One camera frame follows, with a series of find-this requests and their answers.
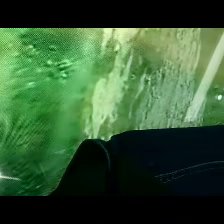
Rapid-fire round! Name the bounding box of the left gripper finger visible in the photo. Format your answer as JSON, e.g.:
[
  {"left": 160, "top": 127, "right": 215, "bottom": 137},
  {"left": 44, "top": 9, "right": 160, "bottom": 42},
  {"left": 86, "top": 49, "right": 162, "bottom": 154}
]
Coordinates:
[{"left": 50, "top": 138, "right": 112, "bottom": 197}]

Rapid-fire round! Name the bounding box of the black garment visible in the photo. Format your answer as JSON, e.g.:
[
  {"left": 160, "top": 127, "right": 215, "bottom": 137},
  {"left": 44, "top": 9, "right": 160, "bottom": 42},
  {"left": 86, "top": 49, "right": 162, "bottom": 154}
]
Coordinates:
[{"left": 105, "top": 124, "right": 224, "bottom": 197}]

